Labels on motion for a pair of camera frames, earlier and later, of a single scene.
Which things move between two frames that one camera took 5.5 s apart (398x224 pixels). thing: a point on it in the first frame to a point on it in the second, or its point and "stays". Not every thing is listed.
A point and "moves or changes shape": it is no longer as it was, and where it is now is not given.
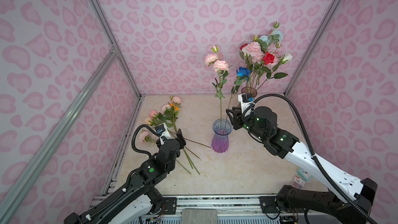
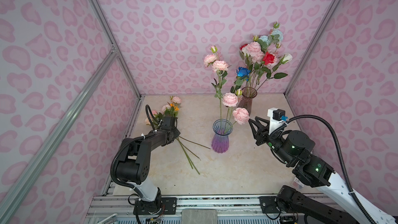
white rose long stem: (286, 58) stays
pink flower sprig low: (146, 137) moves or changes shape
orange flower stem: (174, 107) stays
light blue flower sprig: (275, 38) stays
